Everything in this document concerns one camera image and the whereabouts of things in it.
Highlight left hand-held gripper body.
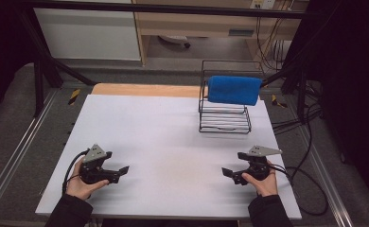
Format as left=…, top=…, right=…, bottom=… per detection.
left=79, top=143, right=114, bottom=185

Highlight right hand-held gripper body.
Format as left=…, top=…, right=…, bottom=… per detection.
left=240, top=145, right=283, bottom=183

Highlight black wire rack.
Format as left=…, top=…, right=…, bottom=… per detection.
left=198, top=59, right=266, bottom=134

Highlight blue microfibre towel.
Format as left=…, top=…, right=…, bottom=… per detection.
left=206, top=75, right=263, bottom=107

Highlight person's right hand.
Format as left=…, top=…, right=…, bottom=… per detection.
left=241, top=160, right=279, bottom=199

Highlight person's left hand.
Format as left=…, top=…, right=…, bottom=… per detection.
left=65, top=156, right=110, bottom=201

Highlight yellow black floor tape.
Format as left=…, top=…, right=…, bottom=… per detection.
left=271, top=94, right=289, bottom=109
left=67, top=88, right=81, bottom=106

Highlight white cabinet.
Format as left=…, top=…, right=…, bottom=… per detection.
left=33, top=7, right=142, bottom=61

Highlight office chair base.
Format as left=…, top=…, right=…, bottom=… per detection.
left=158, top=34, right=192, bottom=49

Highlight light wooden desk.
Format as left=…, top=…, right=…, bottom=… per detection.
left=131, top=0, right=310, bottom=66

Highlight white power strip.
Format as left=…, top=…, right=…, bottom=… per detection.
left=249, top=0, right=277, bottom=10

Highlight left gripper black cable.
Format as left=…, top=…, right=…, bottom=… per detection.
left=61, top=149, right=90, bottom=197

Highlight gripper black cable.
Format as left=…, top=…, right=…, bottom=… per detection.
left=268, top=163, right=329, bottom=218
left=61, top=149, right=90, bottom=197

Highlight black floor cables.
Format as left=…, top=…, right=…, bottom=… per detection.
left=272, top=79, right=324, bottom=135

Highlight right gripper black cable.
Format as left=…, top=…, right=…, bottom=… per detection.
left=268, top=163, right=329, bottom=218

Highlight aluminium floor rail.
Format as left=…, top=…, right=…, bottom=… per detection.
left=298, top=125, right=355, bottom=227
left=0, top=90, right=60, bottom=216

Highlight black metal frame leg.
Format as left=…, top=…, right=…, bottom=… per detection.
left=14, top=9, right=96, bottom=118
left=260, top=18, right=335, bottom=125

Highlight bundle of hanging black cables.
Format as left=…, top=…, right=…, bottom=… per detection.
left=255, top=15, right=290, bottom=72

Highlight black metal frame crossbar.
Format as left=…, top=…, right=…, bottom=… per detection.
left=17, top=1, right=308, bottom=20

